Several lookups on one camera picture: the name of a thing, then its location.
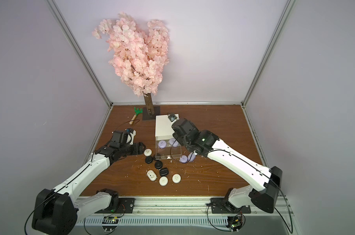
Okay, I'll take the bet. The purple earphone case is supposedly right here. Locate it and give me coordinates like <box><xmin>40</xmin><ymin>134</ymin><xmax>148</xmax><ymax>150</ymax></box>
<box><xmin>187</xmin><ymin>153</ymin><xmax>196</xmax><ymax>162</ymax></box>
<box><xmin>158</xmin><ymin>140</ymin><xmax>167</xmax><ymax>149</ymax></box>
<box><xmin>169</xmin><ymin>138</ymin><xmax>179</xmax><ymax>147</ymax></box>
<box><xmin>179</xmin><ymin>155</ymin><xmax>189</xmax><ymax>164</ymax></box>

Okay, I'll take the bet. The clear drawer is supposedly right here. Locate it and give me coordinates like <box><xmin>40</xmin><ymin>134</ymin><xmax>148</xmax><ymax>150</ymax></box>
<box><xmin>154</xmin><ymin>140</ymin><xmax>182</xmax><ymax>160</ymax></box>

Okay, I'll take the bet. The white three-drawer cabinet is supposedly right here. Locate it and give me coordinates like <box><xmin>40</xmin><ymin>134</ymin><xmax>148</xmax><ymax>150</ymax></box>
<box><xmin>155</xmin><ymin>115</ymin><xmax>174</xmax><ymax>141</ymax></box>

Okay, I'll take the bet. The purple earphone case top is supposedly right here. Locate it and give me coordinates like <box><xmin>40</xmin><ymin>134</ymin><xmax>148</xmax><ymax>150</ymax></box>
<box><xmin>158</xmin><ymin>140</ymin><xmax>167</xmax><ymax>149</ymax></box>

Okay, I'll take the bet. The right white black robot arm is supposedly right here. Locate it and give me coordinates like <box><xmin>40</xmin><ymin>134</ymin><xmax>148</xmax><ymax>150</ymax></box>
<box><xmin>168</xmin><ymin>114</ymin><xmax>283</xmax><ymax>213</ymax></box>

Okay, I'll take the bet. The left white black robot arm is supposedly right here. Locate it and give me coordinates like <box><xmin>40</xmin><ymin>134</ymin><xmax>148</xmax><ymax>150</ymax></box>
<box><xmin>29</xmin><ymin>128</ymin><xmax>146</xmax><ymax>235</ymax></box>

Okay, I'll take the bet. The white round earphone case top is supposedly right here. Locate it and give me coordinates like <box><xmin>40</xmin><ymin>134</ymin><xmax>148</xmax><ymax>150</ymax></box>
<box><xmin>144</xmin><ymin>148</ymin><xmax>153</xmax><ymax>157</ymax></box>

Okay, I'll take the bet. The white round earphone case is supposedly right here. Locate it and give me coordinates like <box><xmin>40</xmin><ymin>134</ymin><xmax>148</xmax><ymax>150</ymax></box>
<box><xmin>144</xmin><ymin>148</ymin><xmax>153</xmax><ymax>157</ymax></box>
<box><xmin>172</xmin><ymin>174</ymin><xmax>181</xmax><ymax>184</ymax></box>
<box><xmin>159</xmin><ymin>176</ymin><xmax>169</xmax><ymax>187</ymax></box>

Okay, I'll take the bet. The black earphone case upper left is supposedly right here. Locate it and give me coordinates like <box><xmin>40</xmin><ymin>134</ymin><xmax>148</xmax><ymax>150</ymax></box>
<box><xmin>145</xmin><ymin>156</ymin><xmax>154</xmax><ymax>164</ymax></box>

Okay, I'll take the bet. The black earphone case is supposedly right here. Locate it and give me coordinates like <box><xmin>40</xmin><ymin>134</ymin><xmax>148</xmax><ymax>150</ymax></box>
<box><xmin>145</xmin><ymin>156</ymin><xmax>154</xmax><ymax>164</ymax></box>
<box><xmin>159</xmin><ymin>167</ymin><xmax>169</xmax><ymax>177</ymax></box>
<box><xmin>154</xmin><ymin>161</ymin><xmax>163</xmax><ymax>170</ymax></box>

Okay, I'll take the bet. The green toy rake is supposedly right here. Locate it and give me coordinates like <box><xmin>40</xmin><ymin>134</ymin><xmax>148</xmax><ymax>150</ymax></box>
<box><xmin>129</xmin><ymin>107</ymin><xmax>143</xmax><ymax>125</ymax></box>

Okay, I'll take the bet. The black earphone case middle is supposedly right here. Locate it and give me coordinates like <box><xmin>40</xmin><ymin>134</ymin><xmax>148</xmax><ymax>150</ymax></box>
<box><xmin>154</xmin><ymin>161</ymin><xmax>163</xmax><ymax>170</ymax></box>

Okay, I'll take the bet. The white oval earphone case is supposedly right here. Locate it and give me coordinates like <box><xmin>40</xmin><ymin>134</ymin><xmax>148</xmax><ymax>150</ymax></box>
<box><xmin>147</xmin><ymin>170</ymin><xmax>157</xmax><ymax>181</ymax></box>

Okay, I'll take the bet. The white round earphone case right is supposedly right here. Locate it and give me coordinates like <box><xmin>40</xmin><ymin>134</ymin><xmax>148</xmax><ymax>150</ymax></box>
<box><xmin>172</xmin><ymin>174</ymin><xmax>181</xmax><ymax>184</ymax></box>

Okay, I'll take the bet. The black earphone case lower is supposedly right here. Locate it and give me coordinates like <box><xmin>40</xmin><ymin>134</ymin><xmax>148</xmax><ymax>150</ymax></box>
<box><xmin>159</xmin><ymin>167</ymin><xmax>169</xmax><ymax>177</ymax></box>

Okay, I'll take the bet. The white round earphone case bottom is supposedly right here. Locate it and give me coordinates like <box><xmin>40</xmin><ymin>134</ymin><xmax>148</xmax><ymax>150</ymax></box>
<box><xmin>159</xmin><ymin>176</ymin><xmax>169</xmax><ymax>187</ymax></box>

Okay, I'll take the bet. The left circuit board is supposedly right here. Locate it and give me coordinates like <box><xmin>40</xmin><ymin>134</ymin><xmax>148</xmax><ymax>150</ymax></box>
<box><xmin>102</xmin><ymin>216</ymin><xmax>119</xmax><ymax>234</ymax></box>

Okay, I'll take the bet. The circuit board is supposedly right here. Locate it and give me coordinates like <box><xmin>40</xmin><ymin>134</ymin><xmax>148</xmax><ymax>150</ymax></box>
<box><xmin>102</xmin><ymin>216</ymin><xmax>119</xmax><ymax>234</ymax></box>
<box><xmin>226</xmin><ymin>215</ymin><xmax>245</xmax><ymax>233</ymax></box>

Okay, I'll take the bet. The right circuit board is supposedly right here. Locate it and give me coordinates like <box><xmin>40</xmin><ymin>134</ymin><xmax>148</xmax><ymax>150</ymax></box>
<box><xmin>226</xmin><ymin>215</ymin><xmax>245</xmax><ymax>233</ymax></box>

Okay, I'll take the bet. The pink blossom artificial tree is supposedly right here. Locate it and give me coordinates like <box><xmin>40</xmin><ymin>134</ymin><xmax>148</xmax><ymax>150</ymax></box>
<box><xmin>92</xmin><ymin>11</ymin><xmax>171</xmax><ymax>110</ymax></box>

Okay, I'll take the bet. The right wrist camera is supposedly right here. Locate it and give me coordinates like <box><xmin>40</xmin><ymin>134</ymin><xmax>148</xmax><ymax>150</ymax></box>
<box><xmin>168</xmin><ymin>113</ymin><xmax>179</xmax><ymax>123</ymax></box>

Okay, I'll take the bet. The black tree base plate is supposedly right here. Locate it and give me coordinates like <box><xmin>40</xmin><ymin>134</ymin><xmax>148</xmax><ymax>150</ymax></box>
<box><xmin>142</xmin><ymin>106</ymin><xmax>161</xmax><ymax>121</ymax></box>

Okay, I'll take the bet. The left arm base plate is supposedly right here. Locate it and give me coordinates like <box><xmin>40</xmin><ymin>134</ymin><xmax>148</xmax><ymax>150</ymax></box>
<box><xmin>107</xmin><ymin>197</ymin><xmax>135</xmax><ymax>214</ymax></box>

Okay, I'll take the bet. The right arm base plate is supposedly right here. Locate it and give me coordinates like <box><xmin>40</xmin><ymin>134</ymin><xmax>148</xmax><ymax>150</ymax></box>
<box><xmin>208</xmin><ymin>197</ymin><xmax>251</xmax><ymax>214</ymax></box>

